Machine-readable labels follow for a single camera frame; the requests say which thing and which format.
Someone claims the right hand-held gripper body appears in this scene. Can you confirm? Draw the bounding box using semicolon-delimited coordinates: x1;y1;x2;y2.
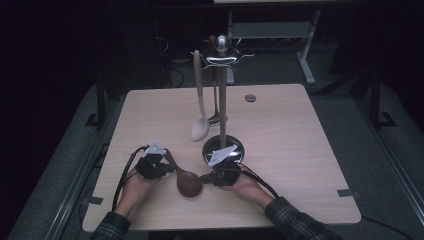
207;143;242;187

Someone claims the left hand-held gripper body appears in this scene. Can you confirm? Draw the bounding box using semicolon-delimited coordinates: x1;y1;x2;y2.
134;142;172;181

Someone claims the brown wooden rice spoon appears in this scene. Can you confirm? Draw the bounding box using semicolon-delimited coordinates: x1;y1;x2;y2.
164;149;204;199

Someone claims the white ladle with beige handle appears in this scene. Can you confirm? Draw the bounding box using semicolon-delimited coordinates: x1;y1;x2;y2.
190;49;211;143

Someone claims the black spatula with brown handle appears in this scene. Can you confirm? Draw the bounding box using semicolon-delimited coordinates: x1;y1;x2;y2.
207;34;230;127

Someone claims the metal utensil stand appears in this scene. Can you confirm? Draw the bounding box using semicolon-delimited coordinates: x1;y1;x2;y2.
190;34;256;168

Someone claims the person's right hand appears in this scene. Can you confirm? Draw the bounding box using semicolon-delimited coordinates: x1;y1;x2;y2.
220;172;275;209

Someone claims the person's left hand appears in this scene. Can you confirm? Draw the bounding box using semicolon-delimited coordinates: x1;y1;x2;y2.
114;167;158;218

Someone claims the grey tape strip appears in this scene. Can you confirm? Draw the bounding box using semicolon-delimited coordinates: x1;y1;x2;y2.
81;195;105;206
336;188;363;200

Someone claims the black metal stand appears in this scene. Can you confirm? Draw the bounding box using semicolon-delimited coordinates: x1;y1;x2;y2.
366;71;398;129
84;74;108;129

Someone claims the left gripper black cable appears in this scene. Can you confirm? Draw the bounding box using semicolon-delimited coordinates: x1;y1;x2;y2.
111;145;150;212

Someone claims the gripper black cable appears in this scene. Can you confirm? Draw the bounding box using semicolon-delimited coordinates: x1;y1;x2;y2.
111;145;150;212
233;164;281;200

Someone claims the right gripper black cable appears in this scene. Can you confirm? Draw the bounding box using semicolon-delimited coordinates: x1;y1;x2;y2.
233;164;281;200

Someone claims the tangle of background cables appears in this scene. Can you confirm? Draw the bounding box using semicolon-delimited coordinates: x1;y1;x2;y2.
154;34;186;88

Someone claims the white metal desk frame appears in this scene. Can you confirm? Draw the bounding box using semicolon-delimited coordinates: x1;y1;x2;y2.
227;9;323;85

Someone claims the thin black floor cable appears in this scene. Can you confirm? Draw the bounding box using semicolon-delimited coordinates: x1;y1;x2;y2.
361;215;418;236

